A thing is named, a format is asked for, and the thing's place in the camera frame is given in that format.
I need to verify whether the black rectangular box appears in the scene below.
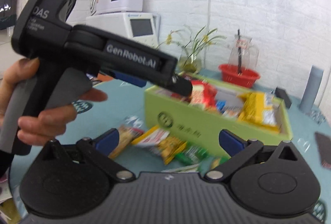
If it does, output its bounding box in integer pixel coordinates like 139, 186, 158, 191
274, 87, 292, 109

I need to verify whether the green cardboard snack box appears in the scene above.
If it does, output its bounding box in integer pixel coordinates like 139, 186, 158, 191
145, 73, 293, 156

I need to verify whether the glass vase with plant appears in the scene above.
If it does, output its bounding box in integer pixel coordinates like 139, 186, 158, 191
157, 25, 227, 73

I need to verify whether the grey cylinder tube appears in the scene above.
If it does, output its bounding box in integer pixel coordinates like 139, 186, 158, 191
299, 66, 324, 114

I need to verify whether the black straw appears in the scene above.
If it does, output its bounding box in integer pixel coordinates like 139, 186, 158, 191
236, 29, 242, 74

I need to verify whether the green snack packet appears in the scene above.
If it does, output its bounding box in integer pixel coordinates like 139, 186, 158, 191
175, 145, 209, 165

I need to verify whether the clear red snack bag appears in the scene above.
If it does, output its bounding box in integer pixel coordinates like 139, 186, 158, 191
189, 80, 217, 110

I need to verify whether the yellow noodle snack packet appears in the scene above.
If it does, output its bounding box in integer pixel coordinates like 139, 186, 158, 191
157, 136, 187, 165

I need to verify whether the clear glass pitcher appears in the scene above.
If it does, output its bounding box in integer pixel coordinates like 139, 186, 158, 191
228, 35, 259, 70

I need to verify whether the white machine with screen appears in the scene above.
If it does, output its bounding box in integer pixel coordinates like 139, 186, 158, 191
86, 12, 159, 48

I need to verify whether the yellow orange snack bag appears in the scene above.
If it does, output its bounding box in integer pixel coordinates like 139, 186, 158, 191
238, 91, 279, 132

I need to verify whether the bare left hand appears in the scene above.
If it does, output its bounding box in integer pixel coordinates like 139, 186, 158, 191
0, 57, 109, 147

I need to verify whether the white wall cable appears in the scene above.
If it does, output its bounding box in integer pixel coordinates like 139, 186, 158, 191
206, 0, 216, 69

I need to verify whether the dark phone with case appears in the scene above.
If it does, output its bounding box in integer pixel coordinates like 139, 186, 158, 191
315, 132, 331, 170

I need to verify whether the red plastic basket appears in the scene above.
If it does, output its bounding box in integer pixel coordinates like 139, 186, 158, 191
218, 64, 260, 89

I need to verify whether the blue snack bag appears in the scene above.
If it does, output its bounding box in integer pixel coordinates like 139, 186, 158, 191
215, 100, 228, 114

